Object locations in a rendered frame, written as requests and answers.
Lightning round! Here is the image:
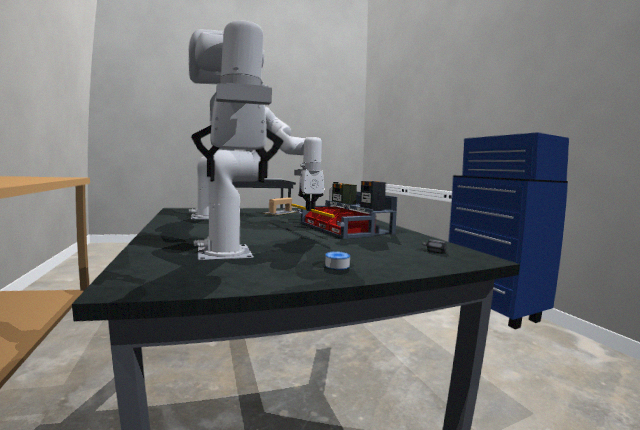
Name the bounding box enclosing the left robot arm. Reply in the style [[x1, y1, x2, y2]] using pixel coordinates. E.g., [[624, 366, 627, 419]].
[[189, 107, 322, 218]]

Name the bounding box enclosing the red open bin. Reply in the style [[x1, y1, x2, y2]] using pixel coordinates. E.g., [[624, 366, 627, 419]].
[[316, 209, 361, 231], [305, 207, 344, 226], [329, 213, 369, 235]]

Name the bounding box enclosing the olive green case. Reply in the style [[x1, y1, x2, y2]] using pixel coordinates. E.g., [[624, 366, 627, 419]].
[[332, 183, 357, 204]]

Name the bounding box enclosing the grey metal rack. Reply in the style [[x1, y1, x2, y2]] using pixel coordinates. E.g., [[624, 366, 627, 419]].
[[297, 191, 397, 239]]

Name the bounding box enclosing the grey sanding float with tan wooden handle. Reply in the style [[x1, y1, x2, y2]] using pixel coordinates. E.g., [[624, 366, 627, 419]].
[[262, 198, 297, 215]]

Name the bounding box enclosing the dark grey case with orange latches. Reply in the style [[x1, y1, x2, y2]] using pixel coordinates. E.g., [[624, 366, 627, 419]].
[[360, 181, 386, 211]]

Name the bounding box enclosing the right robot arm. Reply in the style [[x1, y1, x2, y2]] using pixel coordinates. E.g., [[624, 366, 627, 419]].
[[189, 20, 272, 257]]

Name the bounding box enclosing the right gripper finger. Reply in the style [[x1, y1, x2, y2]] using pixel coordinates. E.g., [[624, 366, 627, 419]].
[[255, 129, 283, 183], [191, 125, 219, 182]]

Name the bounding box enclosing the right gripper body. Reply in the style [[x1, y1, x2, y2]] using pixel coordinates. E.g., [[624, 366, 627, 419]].
[[210, 97, 266, 150]]

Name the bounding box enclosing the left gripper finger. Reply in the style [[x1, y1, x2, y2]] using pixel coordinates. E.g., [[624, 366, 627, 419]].
[[310, 194, 323, 210], [298, 188, 311, 211]]

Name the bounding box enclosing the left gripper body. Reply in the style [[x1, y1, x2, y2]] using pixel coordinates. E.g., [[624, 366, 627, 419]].
[[299, 169, 324, 194]]

